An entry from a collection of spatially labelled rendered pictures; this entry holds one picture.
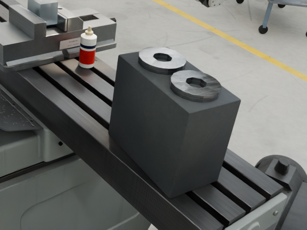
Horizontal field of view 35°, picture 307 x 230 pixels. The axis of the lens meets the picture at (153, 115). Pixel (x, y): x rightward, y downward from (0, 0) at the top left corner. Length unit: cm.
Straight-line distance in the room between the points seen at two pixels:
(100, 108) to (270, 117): 219
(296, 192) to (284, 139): 139
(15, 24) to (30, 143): 31
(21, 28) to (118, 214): 68
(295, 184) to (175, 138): 89
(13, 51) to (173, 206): 57
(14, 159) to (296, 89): 275
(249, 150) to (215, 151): 193
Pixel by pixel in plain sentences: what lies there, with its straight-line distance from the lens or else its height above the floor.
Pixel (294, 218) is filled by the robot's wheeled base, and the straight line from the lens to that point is 156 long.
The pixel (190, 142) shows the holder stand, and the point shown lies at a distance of 82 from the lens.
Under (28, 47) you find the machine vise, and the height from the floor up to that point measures 101.
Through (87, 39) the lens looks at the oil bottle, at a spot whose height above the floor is 104.
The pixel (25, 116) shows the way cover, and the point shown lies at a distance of 118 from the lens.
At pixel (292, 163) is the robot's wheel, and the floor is 60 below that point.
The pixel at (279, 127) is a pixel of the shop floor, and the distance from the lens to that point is 311.
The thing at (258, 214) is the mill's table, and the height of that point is 95.
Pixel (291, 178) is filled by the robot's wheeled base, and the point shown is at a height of 61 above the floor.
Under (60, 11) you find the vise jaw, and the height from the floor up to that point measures 107.
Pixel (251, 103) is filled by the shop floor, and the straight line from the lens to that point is 328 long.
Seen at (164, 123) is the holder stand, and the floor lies 109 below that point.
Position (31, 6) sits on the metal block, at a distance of 128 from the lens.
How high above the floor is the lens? 155
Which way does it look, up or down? 32 degrees down
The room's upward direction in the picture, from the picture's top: 10 degrees clockwise
